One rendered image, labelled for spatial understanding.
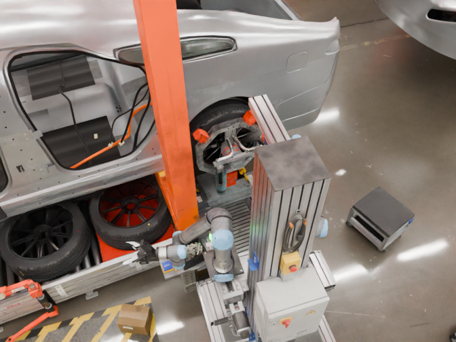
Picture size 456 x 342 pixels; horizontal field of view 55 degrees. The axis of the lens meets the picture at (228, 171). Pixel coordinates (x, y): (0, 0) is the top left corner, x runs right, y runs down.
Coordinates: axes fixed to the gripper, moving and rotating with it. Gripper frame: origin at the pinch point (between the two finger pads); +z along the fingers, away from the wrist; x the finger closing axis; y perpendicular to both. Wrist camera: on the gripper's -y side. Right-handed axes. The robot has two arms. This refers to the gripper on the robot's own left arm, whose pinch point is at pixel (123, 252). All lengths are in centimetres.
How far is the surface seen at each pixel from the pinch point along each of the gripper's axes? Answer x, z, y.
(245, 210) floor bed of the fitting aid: 119, -79, 103
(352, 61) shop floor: 343, -231, 79
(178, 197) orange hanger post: 51, -28, 10
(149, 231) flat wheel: 70, 1, 66
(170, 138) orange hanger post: 44, -29, -45
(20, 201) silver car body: 68, 86, 24
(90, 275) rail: 44, 46, 84
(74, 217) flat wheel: 84, 61, 62
